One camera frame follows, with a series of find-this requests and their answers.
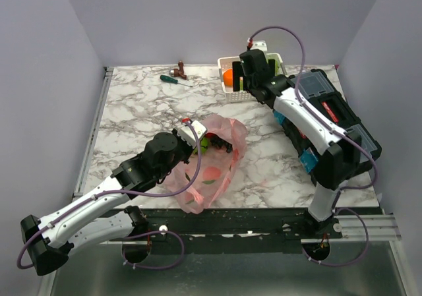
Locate orange fake orange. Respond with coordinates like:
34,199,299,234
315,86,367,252
223,69,233,87

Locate pink plastic bag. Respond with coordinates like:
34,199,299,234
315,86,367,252
175,114,248,214

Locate green fruit with black trim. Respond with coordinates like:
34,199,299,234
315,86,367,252
193,136,210,155

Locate dark purple fake grapes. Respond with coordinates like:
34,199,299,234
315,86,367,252
210,135,233,154

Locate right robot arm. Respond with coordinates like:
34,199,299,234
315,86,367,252
239,49,361,238

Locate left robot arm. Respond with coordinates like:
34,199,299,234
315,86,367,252
16,125,204,276

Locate white perforated plastic basket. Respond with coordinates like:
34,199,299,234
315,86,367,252
218,52,286,103

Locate black plastic toolbox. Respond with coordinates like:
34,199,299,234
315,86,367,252
264,69,382,190

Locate brown metal faucet valve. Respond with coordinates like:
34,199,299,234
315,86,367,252
169,61,187,80

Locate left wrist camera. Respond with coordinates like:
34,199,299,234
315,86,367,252
177,118,208,149

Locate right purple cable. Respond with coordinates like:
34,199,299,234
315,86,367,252
249,26,380,211

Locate green handled screwdriver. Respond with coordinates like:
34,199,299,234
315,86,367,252
160,74,193,88

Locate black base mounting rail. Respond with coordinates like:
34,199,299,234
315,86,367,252
122,208,342,258

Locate aluminium frame rail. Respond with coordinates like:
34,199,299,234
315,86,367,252
72,67,403,241

